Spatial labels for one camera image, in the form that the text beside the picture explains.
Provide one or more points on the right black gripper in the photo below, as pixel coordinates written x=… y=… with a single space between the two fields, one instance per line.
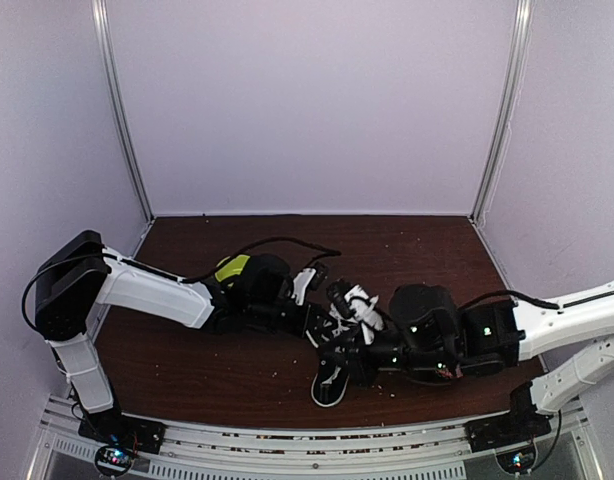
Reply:
x=362 y=371

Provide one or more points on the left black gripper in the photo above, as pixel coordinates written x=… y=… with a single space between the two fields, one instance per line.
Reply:
x=300 y=330

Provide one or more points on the black white canvas sneaker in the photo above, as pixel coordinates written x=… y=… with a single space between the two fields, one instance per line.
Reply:
x=332 y=336

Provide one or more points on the white shoelace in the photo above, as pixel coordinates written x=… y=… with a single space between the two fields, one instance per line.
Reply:
x=355 y=308

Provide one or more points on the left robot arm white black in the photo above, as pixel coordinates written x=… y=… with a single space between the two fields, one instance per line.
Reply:
x=84 y=274

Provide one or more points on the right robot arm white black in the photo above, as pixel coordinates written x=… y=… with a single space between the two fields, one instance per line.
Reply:
x=519 y=327

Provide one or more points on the green plastic bowl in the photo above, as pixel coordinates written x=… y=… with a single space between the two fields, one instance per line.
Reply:
x=231 y=267

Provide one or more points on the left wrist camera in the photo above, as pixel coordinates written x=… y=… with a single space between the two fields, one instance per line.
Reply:
x=267 y=278

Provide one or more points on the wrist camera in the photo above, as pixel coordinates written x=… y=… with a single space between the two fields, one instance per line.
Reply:
x=425 y=317
x=267 y=278

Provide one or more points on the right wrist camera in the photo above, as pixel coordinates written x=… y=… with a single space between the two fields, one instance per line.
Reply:
x=425 y=317

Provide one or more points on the aluminium front rail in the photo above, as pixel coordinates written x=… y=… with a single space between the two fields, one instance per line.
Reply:
x=430 y=450

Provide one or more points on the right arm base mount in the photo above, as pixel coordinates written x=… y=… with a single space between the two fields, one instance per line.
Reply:
x=512 y=439

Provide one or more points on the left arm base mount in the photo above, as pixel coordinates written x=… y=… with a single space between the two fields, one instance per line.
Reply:
x=119 y=451

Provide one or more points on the right aluminium frame post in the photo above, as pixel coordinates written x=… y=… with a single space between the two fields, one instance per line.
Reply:
x=509 y=97

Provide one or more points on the aluminium frame post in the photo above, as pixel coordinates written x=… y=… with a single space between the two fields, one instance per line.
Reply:
x=103 y=33
x=509 y=97

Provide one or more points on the left aluminium frame post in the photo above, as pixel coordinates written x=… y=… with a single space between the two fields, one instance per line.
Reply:
x=103 y=33

